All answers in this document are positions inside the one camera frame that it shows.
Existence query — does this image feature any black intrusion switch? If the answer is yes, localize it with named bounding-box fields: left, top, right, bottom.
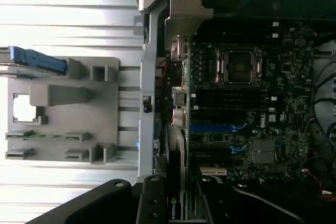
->
left=143, top=97, right=153, bottom=113

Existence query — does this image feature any black expansion slot blue latch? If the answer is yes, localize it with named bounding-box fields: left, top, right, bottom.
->
left=190, top=144, right=247, bottom=156

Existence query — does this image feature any white PCI expansion slot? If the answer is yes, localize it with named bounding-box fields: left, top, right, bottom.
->
left=201, top=167, right=228, bottom=176

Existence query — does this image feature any metal CPU socket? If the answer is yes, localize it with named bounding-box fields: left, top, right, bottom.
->
left=214, top=47, right=263, bottom=86

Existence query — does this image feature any green motherboard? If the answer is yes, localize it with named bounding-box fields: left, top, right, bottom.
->
left=181, top=22, right=316, bottom=190

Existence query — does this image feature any hard disk with blue carrier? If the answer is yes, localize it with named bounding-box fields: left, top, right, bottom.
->
left=0, top=46, right=68, bottom=78

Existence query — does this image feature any grey plastic parts rack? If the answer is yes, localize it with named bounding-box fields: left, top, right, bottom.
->
left=5, top=56, right=121, bottom=166

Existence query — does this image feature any black open PC case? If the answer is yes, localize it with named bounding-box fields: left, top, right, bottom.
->
left=131, top=0, right=336, bottom=224

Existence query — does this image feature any silver CPU chip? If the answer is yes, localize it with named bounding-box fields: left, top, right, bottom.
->
left=13, top=97, right=36, bottom=122

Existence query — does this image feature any green RAM stick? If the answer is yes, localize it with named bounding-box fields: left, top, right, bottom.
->
left=6, top=133, right=85, bottom=141

